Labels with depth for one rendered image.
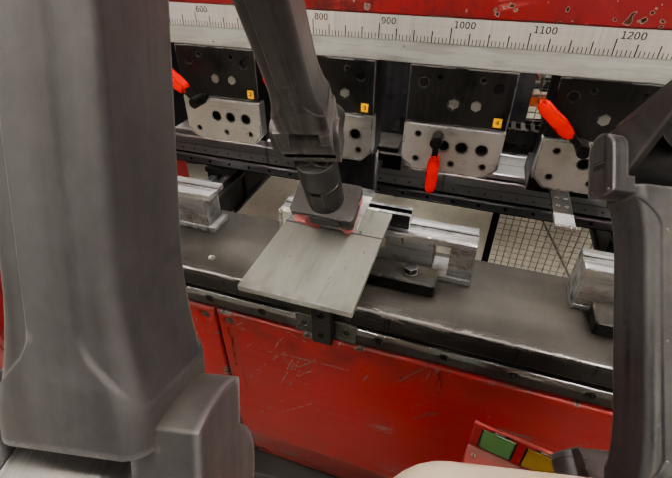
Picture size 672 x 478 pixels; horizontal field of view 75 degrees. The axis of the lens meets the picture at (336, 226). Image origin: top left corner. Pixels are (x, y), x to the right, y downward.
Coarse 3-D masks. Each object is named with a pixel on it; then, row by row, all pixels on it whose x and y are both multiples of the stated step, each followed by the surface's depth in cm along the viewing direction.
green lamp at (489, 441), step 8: (488, 432) 64; (480, 440) 66; (488, 440) 65; (496, 440) 64; (504, 440) 63; (488, 448) 66; (496, 448) 65; (504, 448) 64; (512, 448) 63; (504, 456) 65
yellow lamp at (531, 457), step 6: (528, 450) 62; (528, 456) 62; (534, 456) 62; (540, 456) 61; (522, 462) 64; (528, 462) 63; (534, 462) 62; (540, 462) 62; (546, 462) 61; (528, 468) 64; (534, 468) 63; (540, 468) 63; (546, 468) 62; (552, 468) 61
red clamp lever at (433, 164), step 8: (432, 136) 64; (440, 136) 64; (432, 144) 64; (440, 144) 63; (432, 152) 65; (432, 160) 66; (432, 168) 66; (432, 176) 67; (432, 184) 68; (432, 192) 69
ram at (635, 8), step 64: (192, 0) 68; (320, 0) 62; (384, 0) 59; (448, 0) 57; (512, 0) 55; (576, 0) 53; (640, 0) 51; (448, 64) 61; (512, 64) 59; (576, 64) 56; (640, 64) 54
